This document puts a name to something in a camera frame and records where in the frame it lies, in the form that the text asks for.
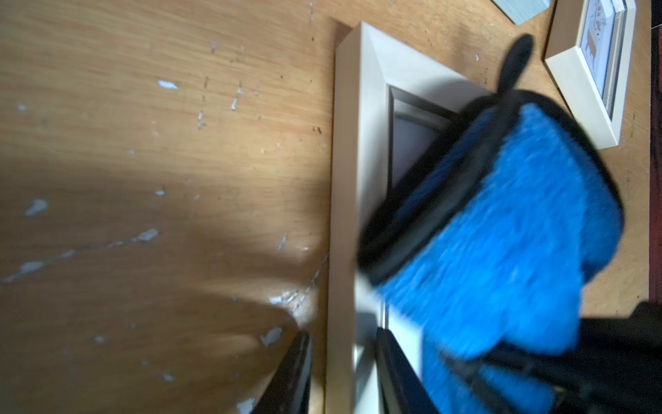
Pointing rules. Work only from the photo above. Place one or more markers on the white picture frame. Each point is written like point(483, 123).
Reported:
point(389, 102)

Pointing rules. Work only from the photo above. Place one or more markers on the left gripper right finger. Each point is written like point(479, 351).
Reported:
point(400, 389)

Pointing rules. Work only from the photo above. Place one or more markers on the white picture frame deer print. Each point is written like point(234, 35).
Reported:
point(588, 55)

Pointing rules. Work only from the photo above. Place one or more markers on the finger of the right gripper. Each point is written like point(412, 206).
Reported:
point(614, 368)

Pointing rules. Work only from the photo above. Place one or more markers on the grey-green picture frame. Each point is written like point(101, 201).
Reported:
point(520, 11)

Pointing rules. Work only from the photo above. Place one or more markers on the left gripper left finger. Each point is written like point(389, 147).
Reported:
point(289, 390)

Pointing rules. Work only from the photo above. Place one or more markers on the blue microfiber cloth black trim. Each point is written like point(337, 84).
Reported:
point(492, 234)

